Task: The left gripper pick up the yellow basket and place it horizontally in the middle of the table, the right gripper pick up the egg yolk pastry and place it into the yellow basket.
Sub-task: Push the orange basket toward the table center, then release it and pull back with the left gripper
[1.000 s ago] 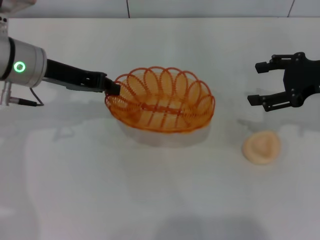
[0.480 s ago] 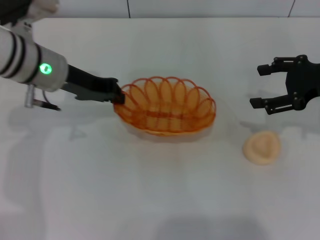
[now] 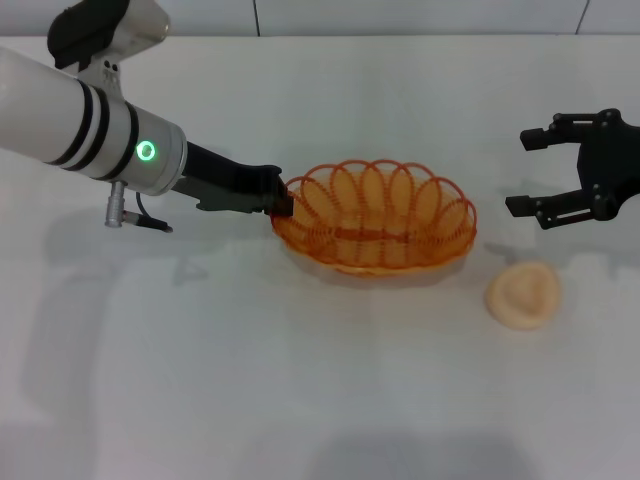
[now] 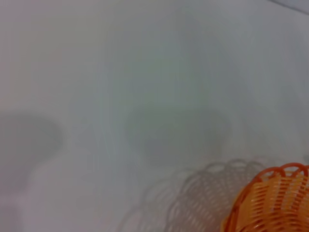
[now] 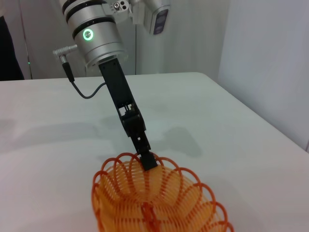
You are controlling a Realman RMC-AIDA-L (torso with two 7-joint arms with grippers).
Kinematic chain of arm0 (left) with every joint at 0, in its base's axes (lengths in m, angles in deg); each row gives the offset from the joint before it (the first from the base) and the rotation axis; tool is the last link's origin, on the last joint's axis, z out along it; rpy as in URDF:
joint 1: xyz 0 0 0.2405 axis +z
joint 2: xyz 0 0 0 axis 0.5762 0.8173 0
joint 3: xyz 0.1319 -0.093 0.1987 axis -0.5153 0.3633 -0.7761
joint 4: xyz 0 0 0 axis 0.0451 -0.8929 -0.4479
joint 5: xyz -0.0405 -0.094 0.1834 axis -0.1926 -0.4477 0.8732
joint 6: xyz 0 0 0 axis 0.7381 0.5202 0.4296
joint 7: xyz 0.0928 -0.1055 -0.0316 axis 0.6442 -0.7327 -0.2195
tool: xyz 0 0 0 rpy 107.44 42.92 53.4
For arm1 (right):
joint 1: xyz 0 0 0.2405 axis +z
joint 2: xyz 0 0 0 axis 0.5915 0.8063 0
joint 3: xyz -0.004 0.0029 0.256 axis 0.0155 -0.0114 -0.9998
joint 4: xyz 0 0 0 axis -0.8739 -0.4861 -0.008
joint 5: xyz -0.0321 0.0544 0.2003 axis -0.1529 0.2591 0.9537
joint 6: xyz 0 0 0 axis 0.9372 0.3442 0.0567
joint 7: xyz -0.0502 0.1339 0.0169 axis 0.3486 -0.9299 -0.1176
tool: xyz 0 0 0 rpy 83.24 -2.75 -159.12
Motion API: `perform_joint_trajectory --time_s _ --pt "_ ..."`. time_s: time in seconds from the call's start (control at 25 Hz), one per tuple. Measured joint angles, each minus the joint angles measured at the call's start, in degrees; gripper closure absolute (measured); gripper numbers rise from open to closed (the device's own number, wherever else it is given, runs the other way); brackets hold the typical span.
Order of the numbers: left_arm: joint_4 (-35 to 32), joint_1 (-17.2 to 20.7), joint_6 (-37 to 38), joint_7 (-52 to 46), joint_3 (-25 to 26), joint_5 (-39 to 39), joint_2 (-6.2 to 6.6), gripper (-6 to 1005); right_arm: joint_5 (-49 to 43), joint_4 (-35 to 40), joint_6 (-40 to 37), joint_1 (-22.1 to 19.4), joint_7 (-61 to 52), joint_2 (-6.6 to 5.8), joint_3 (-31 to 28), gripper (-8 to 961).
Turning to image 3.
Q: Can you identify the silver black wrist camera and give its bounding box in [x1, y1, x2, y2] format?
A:
[46, 0, 172, 71]

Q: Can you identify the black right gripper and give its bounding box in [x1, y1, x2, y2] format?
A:
[504, 107, 640, 232]

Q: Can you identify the pale round bun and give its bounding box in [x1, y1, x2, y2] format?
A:
[483, 260, 563, 331]

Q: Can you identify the silver connector with black cable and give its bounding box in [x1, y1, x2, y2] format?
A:
[103, 180, 175, 234]

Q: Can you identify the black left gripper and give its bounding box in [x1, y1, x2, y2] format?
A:
[172, 140, 295, 218]

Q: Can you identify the orange wire basket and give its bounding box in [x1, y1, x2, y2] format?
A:
[269, 158, 479, 278]

